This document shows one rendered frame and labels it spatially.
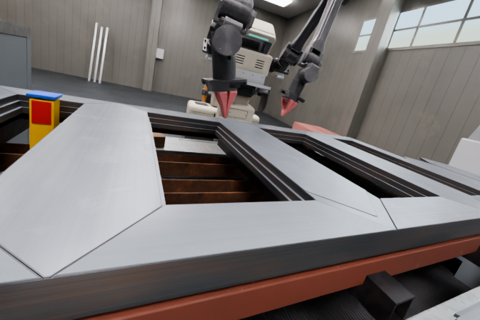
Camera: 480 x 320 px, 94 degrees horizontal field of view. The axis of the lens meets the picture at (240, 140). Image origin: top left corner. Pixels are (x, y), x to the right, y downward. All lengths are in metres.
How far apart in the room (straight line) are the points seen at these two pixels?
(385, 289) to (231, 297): 0.26
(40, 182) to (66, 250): 0.13
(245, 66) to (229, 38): 0.90
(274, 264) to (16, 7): 9.93
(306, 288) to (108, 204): 0.28
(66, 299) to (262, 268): 0.19
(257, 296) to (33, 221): 0.25
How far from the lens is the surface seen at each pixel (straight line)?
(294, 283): 0.36
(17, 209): 0.32
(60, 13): 9.59
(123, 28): 9.11
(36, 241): 0.28
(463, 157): 3.40
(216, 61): 0.55
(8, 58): 1.18
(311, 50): 1.00
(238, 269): 0.28
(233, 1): 0.56
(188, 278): 0.27
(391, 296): 0.48
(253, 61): 1.39
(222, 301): 0.31
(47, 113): 0.78
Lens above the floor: 1.03
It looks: 14 degrees down
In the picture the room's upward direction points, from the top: 13 degrees clockwise
